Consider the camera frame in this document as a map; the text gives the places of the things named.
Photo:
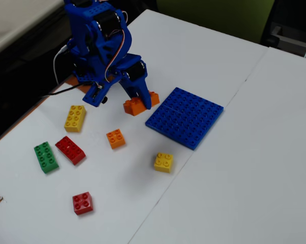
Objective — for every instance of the blue gripper with motor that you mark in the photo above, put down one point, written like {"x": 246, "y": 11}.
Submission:
{"x": 137, "y": 82}

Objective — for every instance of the orange 2x4 block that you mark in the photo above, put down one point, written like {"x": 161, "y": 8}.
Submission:
{"x": 135, "y": 108}

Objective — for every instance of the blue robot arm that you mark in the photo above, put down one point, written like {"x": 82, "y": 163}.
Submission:
{"x": 91, "y": 38}

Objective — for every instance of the orange 2x2 block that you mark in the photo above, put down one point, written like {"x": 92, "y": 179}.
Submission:
{"x": 115, "y": 138}

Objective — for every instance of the yellow 2x4 block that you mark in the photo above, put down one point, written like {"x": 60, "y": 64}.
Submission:
{"x": 75, "y": 119}

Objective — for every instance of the yellow 2x2 block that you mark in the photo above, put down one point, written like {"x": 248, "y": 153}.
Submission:
{"x": 164, "y": 162}

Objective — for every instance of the red 2x4 block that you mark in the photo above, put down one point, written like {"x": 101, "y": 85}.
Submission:
{"x": 70, "y": 150}

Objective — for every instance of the green 2x4 block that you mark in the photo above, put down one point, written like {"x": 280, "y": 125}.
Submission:
{"x": 46, "y": 157}

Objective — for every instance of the red 2x2 block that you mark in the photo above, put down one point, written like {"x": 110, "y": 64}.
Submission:
{"x": 83, "y": 203}

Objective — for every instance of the green chair back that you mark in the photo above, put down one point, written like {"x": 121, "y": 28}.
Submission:
{"x": 213, "y": 15}

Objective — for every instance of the white foam board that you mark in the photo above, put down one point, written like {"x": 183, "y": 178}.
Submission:
{"x": 117, "y": 203}

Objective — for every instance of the white desk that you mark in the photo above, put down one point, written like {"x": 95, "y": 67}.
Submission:
{"x": 12, "y": 23}

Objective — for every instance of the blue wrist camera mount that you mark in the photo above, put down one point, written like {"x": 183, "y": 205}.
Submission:
{"x": 95, "y": 95}

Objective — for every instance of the blue 8x8 base plate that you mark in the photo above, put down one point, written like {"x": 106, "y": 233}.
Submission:
{"x": 184, "y": 118}

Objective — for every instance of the grey metal frame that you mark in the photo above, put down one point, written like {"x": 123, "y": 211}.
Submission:
{"x": 295, "y": 40}

